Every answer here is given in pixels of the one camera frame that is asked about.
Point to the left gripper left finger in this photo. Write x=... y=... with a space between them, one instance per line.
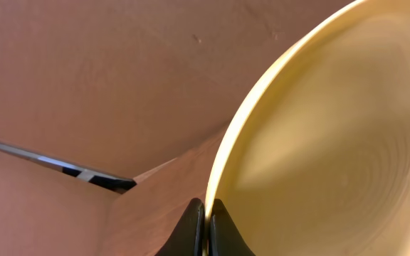
x=186 y=238

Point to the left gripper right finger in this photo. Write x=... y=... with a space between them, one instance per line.
x=224 y=237

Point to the yellow plate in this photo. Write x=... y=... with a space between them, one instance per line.
x=316 y=160

